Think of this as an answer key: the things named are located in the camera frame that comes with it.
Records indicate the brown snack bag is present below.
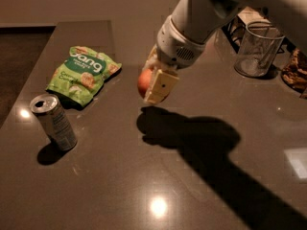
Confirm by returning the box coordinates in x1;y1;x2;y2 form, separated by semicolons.
281;48;307;99

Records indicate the red yellow apple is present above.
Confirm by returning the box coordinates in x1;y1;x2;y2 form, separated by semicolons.
137;69;152;98

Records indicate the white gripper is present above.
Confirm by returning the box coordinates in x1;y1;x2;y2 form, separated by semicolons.
144;16;205;105

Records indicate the silver redbull can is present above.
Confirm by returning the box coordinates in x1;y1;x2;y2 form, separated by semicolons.
30;94;77;151

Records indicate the green snack chip bag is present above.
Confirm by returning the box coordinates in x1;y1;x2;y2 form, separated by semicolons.
46;46;122;107

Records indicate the black wire basket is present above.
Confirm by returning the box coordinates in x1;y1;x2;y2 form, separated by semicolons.
222;16;246;53

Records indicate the clear glass cup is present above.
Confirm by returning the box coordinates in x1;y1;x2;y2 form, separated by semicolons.
234;20;284;78

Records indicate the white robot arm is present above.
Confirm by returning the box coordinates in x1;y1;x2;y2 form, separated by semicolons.
144;0;307;104

